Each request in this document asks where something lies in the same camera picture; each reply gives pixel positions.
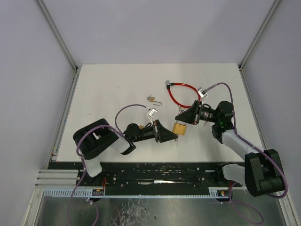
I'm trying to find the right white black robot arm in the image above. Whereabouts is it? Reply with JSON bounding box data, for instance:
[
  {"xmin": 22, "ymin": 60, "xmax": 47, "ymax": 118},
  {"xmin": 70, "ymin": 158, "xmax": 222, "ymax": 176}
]
[{"xmin": 175, "ymin": 101, "xmax": 288, "ymax": 198}]

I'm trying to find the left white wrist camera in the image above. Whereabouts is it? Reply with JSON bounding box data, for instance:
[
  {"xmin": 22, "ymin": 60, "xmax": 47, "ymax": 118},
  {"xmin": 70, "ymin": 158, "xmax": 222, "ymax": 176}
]
[{"xmin": 147, "ymin": 108, "xmax": 158, "ymax": 121}]

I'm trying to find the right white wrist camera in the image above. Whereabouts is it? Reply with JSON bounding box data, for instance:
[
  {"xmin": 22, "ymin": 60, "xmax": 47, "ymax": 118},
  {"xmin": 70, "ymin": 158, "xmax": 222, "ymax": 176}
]
[{"xmin": 197, "ymin": 87, "xmax": 208, "ymax": 103}]

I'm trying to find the left aluminium frame post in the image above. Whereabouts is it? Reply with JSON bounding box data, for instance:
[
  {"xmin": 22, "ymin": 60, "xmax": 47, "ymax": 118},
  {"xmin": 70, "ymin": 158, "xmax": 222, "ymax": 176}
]
[{"xmin": 35, "ymin": 0, "xmax": 79, "ymax": 70}]

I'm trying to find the small brass padlock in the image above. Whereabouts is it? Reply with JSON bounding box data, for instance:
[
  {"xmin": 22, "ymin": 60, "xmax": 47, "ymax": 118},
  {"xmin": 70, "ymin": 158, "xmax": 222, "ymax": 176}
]
[{"xmin": 147, "ymin": 95, "xmax": 162, "ymax": 106}]

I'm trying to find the aluminium frame post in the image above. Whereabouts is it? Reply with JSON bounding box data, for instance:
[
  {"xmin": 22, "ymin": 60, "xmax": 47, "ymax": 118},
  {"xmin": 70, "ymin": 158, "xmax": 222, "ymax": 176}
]
[
  {"xmin": 35, "ymin": 0, "xmax": 79, "ymax": 70},
  {"xmin": 238, "ymin": 0, "xmax": 284, "ymax": 69}
]

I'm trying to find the grey slotted cable duct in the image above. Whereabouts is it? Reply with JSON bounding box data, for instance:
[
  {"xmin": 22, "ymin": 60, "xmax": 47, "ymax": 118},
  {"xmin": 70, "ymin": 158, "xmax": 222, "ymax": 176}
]
[{"xmin": 44, "ymin": 188, "xmax": 104, "ymax": 198}]

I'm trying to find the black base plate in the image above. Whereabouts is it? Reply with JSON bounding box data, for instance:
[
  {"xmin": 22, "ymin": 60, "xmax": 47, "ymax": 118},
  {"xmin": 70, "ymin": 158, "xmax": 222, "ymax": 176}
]
[{"xmin": 73, "ymin": 162, "xmax": 233, "ymax": 200}]

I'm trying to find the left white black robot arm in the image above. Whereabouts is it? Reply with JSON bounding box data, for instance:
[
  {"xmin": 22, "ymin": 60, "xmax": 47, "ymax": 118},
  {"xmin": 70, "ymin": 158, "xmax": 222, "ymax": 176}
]
[{"xmin": 72, "ymin": 118, "xmax": 178, "ymax": 178}]

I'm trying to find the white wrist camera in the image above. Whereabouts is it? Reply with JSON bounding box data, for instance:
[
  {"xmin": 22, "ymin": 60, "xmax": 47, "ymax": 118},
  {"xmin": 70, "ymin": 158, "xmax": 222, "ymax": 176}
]
[
  {"xmin": 197, "ymin": 87, "xmax": 208, "ymax": 103},
  {"xmin": 147, "ymin": 108, "xmax": 158, "ymax": 121}
]

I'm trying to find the large brass long-shackle padlock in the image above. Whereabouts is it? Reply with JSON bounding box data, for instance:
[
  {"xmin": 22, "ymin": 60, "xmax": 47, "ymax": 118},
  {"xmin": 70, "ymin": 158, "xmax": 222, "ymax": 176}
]
[{"xmin": 173, "ymin": 121, "xmax": 187, "ymax": 136}]

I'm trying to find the red cable lock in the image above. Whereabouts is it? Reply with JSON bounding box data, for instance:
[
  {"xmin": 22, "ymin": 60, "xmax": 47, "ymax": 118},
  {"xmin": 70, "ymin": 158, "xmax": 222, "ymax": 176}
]
[{"xmin": 165, "ymin": 80, "xmax": 202, "ymax": 109}]

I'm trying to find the right aluminium frame post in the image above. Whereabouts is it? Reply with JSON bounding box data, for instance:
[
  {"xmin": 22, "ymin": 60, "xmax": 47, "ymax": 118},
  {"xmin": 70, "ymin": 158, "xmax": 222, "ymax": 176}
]
[{"xmin": 238, "ymin": 0, "xmax": 284, "ymax": 69}]

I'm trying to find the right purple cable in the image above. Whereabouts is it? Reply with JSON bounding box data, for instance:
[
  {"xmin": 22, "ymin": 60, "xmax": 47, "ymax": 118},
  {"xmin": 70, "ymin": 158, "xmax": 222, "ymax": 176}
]
[{"xmin": 203, "ymin": 82, "xmax": 289, "ymax": 224}]

